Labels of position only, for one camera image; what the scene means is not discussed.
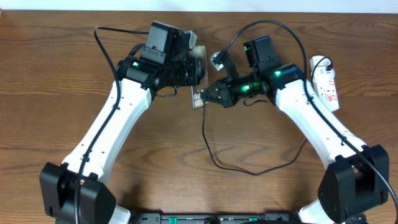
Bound gold Galaxy smartphone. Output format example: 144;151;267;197
190;45;208;110

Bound black USB charger cable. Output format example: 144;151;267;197
201;57;334;176

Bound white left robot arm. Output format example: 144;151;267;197
39;21;205;223

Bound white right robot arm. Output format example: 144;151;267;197
201;36;397;223

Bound white USB charger plug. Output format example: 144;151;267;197
320;64;335;79

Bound white power strip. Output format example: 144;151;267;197
310;55;340;112

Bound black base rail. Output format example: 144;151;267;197
128;212;302;224

